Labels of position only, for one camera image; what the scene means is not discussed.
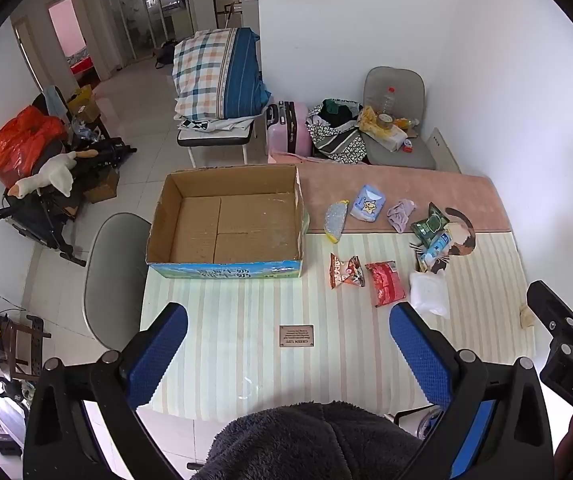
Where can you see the dark grey fleece garment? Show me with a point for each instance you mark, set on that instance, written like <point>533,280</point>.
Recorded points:
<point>311,445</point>

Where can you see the white board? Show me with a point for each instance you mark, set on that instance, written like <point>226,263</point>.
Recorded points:
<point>444,150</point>

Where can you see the clear plastic bottle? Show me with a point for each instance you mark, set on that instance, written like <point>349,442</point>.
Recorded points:
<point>388,100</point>

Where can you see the black folded stroller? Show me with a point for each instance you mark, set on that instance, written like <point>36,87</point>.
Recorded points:
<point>46,215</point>

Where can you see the pink suitcase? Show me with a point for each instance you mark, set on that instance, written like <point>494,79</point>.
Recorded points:
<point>291,127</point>

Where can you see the blue tissue pack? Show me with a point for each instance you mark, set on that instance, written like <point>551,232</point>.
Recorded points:
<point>366,205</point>

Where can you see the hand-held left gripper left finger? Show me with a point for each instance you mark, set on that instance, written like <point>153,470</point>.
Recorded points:
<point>159,355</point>

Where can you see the grey padded chair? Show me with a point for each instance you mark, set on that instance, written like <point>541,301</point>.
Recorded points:
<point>396,77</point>

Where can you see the black and white patterned bag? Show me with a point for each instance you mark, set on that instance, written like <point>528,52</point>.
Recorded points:
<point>339,140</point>

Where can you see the white plastic bag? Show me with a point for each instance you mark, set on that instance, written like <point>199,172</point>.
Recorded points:
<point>429,294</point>

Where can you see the green packet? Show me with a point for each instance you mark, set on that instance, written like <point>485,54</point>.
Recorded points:
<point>429,222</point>

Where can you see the silver glitter pouch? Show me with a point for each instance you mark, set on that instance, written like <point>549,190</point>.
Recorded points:
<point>336,221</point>

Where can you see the dark wooden chair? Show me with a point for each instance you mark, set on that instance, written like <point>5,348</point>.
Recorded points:
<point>14,340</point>

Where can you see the red and white snack packet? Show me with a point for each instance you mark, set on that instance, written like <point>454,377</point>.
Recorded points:
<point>344,271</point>

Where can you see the yellow cardboard box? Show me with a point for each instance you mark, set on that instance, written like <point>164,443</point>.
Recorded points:
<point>84,102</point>

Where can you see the yellow plastic bag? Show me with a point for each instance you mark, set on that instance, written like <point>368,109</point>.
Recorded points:
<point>374,122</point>

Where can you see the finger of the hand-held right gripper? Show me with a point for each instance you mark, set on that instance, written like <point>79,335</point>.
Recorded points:
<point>553,317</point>

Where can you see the plaid folded bedding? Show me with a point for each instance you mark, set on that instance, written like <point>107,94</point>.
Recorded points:
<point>216,72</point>

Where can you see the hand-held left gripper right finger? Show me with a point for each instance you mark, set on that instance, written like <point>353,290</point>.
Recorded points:
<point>419,355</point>

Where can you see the orange plastic bag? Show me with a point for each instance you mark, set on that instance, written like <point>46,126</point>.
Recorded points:
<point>21,142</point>

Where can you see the blue and white packet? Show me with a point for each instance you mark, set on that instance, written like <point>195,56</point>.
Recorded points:
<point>436,250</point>

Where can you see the white goose plush toy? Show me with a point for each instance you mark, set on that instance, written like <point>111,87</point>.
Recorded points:
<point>59,172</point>

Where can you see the tape roll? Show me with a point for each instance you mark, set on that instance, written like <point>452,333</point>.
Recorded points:
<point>385,120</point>

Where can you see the purple cloth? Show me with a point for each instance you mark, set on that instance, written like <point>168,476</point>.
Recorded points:
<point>400,215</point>

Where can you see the light blue cloth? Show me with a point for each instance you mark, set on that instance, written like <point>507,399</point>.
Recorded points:
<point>55,102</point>

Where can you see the pink cloth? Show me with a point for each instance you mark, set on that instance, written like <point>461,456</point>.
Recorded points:
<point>286,156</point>

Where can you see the small brown cardboard box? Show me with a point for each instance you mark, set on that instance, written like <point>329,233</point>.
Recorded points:
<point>104,187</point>

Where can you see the grey round chair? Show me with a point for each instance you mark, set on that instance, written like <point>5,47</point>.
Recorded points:
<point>111,280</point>

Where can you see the white cabinet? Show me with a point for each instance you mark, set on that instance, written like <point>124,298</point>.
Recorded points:
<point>246,12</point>

